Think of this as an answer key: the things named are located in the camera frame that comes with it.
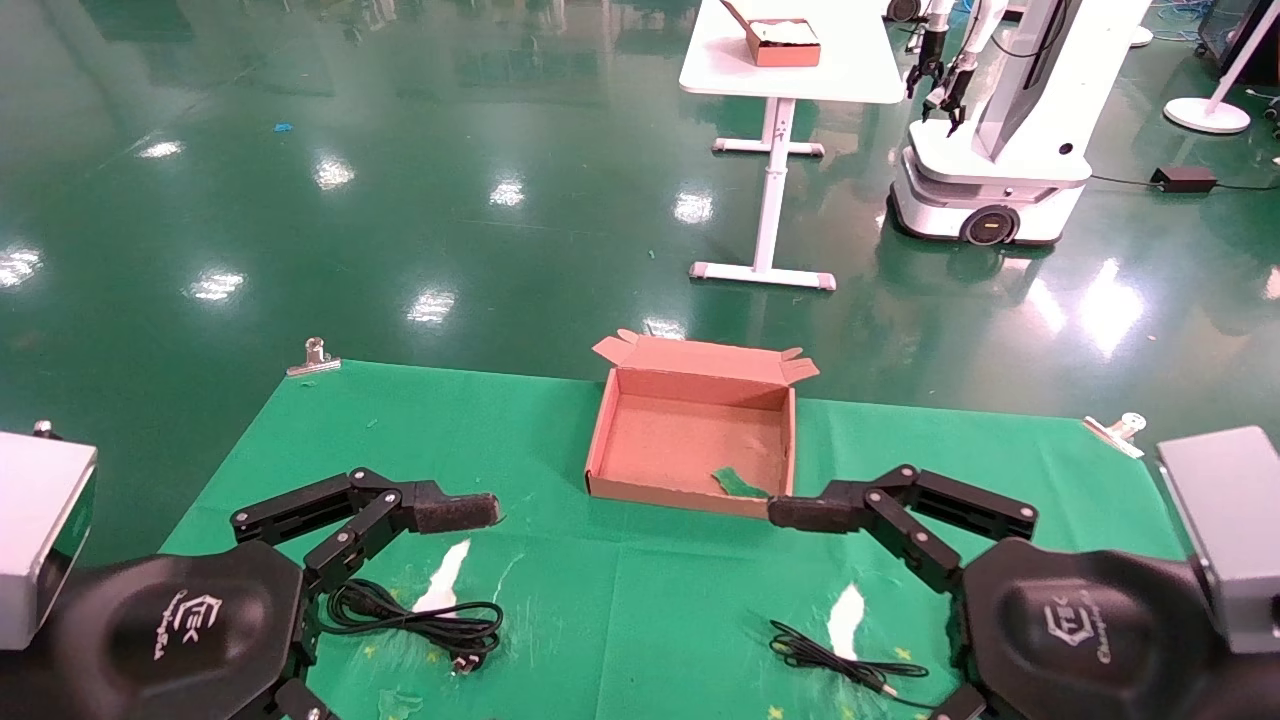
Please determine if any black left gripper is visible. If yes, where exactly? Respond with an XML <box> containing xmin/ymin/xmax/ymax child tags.
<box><xmin>0</xmin><ymin>467</ymin><xmax>502</xmax><ymax>720</ymax></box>

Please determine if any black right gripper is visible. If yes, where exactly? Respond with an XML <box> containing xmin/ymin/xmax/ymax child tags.
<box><xmin>767</xmin><ymin>463</ymin><xmax>1280</xmax><ymax>720</ymax></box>

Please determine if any black power cable with plug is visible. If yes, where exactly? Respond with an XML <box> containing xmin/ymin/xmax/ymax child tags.
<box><xmin>318</xmin><ymin>577</ymin><xmax>506</xmax><ymax>677</ymax></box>

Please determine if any thin black cable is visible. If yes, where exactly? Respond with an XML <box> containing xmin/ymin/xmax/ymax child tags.
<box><xmin>769</xmin><ymin>619</ymin><xmax>947</xmax><ymax>714</ymax></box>

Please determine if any green scrap in box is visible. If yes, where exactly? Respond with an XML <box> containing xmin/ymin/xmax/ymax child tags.
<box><xmin>711</xmin><ymin>466</ymin><xmax>772</xmax><ymax>500</ymax></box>

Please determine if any open brown cardboard box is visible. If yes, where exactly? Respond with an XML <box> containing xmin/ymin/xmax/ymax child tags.
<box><xmin>585</xmin><ymin>329</ymin><xmax>821</xmax><ymax>520</ymax></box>

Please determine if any small filled cardboard box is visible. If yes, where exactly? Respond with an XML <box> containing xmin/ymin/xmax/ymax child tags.
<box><xmin>721</xmin><ymin>0</ymin><xmax>823</xmax><ymax>69</ymax></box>

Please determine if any green table cloth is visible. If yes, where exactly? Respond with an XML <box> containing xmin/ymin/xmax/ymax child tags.
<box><xmin>160</xmin><ymin>359</ymin><xmax>1188</xmax><ymax>720</ymax></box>

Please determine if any silver binder clip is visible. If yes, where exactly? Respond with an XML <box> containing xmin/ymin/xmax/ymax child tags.
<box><xmin>286</xmin><ymin>336</ymin><xmax>343</xmax><ymax>379</ymax></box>
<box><xmin>1082</xmin><ymin>411</ymin><xmax>1149</xmax><ymax>460</ymax></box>

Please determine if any white wheeled robot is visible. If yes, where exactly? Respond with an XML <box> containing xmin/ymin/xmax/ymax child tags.
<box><xmin>887</xmin><ymin>0</ymin><xmax>1153</xmax><ymax>248</ymax></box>

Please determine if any black power adapter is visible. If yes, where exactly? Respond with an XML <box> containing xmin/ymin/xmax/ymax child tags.
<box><xmin>1149</xmin><ymin>164</ymin><xmax>1219</xmax><ymax>195</ymax></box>

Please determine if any white height-adjustable table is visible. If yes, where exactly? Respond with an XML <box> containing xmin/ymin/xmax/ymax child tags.
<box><xmin>679</xmin><ymin>0</ymin><xmax>907</xmax><ymax>292</ymax></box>

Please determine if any white round stand base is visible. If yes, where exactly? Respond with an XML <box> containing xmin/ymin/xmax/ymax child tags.
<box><xmin>1164</xmin><ymin>0</ymin><xmax>1280</xmax><ymax>135</ymax></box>

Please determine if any black cabinet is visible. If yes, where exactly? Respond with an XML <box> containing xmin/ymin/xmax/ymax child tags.
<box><xmin>1198</xmin><ymin>0</ymin><xmax>1280</xmax><ymax>83</ymax></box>

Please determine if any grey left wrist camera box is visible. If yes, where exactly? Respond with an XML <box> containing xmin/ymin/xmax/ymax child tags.
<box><xmin>0</xmin><ymin>431</ymin><xmax>99</xmax><ymax>652</ymax></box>

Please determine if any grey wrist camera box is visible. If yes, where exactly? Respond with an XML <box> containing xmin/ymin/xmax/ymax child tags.
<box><xmin>0</xmin><ymin>431</ymin><xmax>99</xmax><ymax>652</ymax></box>
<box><xmin>1156</xmin><ymin>426</ymin><xmax>1280</xmax><ymax>656</ymax></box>

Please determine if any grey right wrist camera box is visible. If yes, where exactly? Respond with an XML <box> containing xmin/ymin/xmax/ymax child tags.
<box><xmin>1156</xmin><ymin>426</ymin><xmax>1280</xmax><ymax>656</ymax></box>

